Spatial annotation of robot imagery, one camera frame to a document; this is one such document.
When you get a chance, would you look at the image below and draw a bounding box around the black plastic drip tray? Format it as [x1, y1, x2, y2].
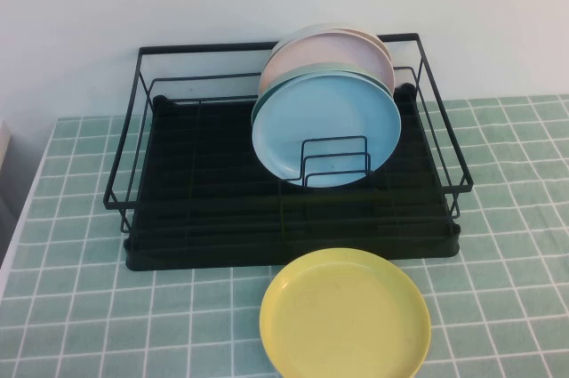
[124, 92, 462, 271]

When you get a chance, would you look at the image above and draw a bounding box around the white plate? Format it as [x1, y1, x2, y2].
[269, 23, 384, 55]

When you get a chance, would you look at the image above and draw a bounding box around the black wire dish rack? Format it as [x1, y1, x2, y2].
[101, 32, 473, 235]

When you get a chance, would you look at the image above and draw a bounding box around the green checkered tablecloth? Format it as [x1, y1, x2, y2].
[0, 95, 569, 378]

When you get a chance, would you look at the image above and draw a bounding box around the yellow plate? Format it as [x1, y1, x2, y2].
[259, 247, 432, 378]

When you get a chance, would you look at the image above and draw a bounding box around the light blue plate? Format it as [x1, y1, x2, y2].
[251, 71, 404, 189]

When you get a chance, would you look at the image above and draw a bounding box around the mint green plate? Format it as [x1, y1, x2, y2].
[250, 61, 397, 126]

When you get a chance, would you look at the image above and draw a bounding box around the pink plate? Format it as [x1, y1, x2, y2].
[260, 29, 396, 95]

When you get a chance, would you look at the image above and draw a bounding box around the cream plate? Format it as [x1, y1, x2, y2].
[337, 28, 395, 66]

